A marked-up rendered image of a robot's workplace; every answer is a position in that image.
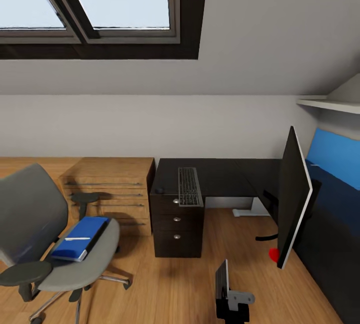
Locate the keyboard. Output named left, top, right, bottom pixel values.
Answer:
left=178, top=167, right=204, bottom=207

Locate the mouse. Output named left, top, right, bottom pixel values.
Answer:
left=154, top=186, right=164, bottom=194

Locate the notebook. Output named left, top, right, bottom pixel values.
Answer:
left=215, top=259, right=230, bottom=299

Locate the swivel chair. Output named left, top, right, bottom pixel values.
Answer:
left=0, top=164, right=131, bottom=324

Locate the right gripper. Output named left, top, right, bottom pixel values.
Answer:
left=215, top=287, right=249, bottom=324

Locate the folder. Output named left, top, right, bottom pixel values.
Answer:
left=51, top=216, right=109, bottom=261

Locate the monitor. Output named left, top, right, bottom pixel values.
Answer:
left=255, top=126, right=322, bottom=270

